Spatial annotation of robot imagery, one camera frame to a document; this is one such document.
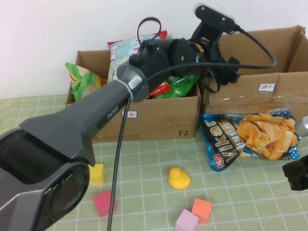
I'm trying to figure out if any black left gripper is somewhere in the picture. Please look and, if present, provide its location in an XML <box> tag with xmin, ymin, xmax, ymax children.
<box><xmin>204</xmin><ymin>42</ymin><xmax>242</xmax><ymax>85</ymax></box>

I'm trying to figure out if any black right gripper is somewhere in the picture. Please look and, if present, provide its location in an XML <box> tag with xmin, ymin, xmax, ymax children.
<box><xmin>282</xmin><ymin>154</ymin><xmax>308</xmax><ymax>193</ymax></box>

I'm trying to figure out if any blue Vikar shrimp chips bag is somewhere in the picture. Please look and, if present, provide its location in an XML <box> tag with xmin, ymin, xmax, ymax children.
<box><xmin>199</xmin><ymin>110</ymin><xmax>301</xmax><ymax>172</ymax></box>

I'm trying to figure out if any green snack bag with 50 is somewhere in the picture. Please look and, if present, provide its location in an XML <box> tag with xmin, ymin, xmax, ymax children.
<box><xmin>154</xmin><ymin>74</ymin><xmax>200</xmax><ymax>100</ymax></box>

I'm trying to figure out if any large white red snack bag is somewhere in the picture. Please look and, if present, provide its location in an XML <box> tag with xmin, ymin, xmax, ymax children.
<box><xmin>107</xmin><ymin>30</ymin><xmax>172</xmax><ymax>99</ymax></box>

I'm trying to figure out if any plain taped cardboard box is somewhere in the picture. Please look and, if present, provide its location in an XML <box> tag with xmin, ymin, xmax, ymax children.
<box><xmin>196</xmin><ymin>25</ymin><xmax>308</xmax><ymax>125</ymax></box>

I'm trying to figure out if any green checked tablecloth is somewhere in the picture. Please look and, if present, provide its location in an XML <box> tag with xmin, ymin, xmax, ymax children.
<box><xmin>0</xmin><ymin>95</ymin><xmax>308</xmax><ymax>231</ymax></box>

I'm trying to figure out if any cardboard box with F2 print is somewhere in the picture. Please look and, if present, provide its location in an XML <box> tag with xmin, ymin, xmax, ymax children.
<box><xmin>64</xmin><ymin>44</ymin><xmax>202</xmax><ymax>144</ymax></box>

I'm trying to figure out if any orange foam cube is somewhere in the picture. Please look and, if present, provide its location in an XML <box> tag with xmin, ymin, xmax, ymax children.
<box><xmin>191</xmin><ymin>197</ymin><xmax>213</xmax><ymax>224</ymax></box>

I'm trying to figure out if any yellow rubber duck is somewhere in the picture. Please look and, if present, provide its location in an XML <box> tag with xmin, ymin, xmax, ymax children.
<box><xmin>167</xmin><ymin>167</ymin><xmax>191</xmax><ymax>191</ymax></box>

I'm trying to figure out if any pink foam cube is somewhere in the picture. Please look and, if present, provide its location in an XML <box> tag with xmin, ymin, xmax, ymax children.
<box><xmin>175</xmin><ymin>208</ymin><xmax>200</xmax><ymax>231</ymax></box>

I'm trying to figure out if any green potato chips bag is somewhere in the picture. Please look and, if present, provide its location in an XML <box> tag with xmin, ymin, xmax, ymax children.
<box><xmin>64</xmin><ymin>62</ymin><xmax>108</xmax><ymax>102</ymax></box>

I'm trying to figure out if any yellow foam cube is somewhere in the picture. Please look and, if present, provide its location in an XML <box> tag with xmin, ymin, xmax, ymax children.
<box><xmin>88</xmin><ymin>163</ymin><xmax>106</xmax><ymax>185</ymax></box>

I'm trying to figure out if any red foam cube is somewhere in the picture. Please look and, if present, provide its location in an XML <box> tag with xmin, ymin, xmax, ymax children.
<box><xmin>92</xmin><ymin>190</ymin><xmax>117</xmax><ymax>218</ymax></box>

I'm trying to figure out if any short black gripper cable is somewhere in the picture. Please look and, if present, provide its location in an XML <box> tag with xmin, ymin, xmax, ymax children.
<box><xmin>201</xmin><ymin>68</ymin><xmax>221</xmax><ymax>94</ymax></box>

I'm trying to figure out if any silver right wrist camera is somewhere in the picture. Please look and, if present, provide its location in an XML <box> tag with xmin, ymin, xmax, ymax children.
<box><xmin>295</xmin><ymin>115</ymin><xmax>308</xmax><ymax>137</ymax></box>

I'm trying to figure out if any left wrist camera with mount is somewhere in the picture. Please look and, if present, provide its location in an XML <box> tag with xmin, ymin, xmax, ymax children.
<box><xmin>190</xmin><ymin>2</ymin><xmax>241</xmax><ymax>46</ymax></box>

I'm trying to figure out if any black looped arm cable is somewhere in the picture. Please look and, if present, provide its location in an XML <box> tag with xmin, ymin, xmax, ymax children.
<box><xmin>137</xmin><ymin>17</ymin><xmax>162</xmax><ymax>48</ymax></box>

